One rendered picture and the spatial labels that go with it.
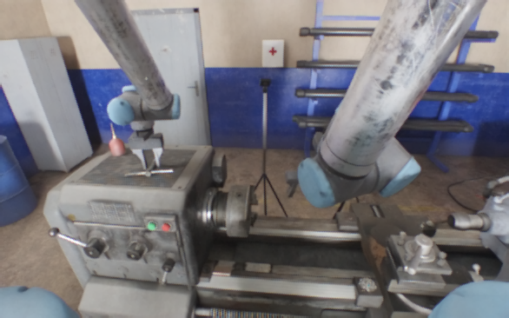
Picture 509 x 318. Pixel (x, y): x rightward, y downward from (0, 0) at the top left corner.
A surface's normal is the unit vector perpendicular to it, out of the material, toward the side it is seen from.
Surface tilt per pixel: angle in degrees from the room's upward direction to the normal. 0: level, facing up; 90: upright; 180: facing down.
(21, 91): 90
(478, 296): 5
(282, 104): 90
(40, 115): 90
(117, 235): 90
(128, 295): 32
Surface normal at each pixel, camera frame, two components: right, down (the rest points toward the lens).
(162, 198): -0.08, -0.29
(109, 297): -0.06, -0.51
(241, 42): -0.10, 0.47
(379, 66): -0.83, 0.33
